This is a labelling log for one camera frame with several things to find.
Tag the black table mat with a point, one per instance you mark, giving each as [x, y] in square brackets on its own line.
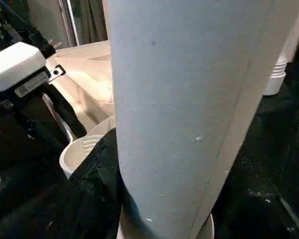
[279, 174]

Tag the white plastic table leg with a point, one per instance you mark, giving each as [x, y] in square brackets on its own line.
[279, 74]
[189, 99]

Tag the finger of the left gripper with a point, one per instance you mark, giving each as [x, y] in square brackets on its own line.
[70, 114]

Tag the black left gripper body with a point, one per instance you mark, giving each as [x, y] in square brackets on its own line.
[20, 119]

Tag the grey curtain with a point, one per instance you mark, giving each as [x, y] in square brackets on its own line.
[89, 20]

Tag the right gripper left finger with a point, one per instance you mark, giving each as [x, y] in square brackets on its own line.
[89, 199]

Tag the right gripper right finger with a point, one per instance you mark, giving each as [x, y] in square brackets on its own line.
[259, 204]

